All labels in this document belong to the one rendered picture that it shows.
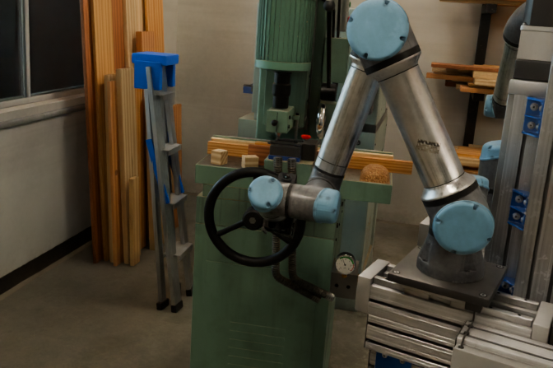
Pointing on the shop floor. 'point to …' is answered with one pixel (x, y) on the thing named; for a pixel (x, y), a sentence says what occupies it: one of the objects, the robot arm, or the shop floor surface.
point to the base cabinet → (260, 304)
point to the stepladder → (163, 69)
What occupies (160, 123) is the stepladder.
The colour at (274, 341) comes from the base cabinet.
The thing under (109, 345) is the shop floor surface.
